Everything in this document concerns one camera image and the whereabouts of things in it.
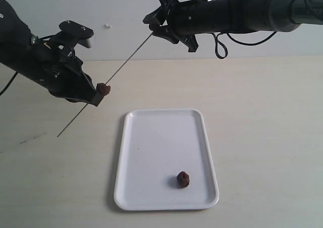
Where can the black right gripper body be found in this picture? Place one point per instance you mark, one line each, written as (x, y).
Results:
(189, 40)

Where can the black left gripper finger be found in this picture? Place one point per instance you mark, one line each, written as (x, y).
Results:
(85, 91)

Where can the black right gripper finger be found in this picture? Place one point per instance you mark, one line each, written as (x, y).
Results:
(157, 17)
(164, 33)

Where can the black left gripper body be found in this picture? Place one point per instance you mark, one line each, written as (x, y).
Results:
(56, 56)

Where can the thin metal skewer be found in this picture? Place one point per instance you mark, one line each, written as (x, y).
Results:
(113, 75)

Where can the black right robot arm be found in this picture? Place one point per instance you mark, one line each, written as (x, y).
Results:
(177, 21)

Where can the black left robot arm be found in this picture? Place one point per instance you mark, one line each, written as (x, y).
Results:
(16, 44)

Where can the white rectangular plastic tray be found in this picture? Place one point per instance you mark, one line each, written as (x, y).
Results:
(156, 145)

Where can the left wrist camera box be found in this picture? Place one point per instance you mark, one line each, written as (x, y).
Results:
(78, 31)

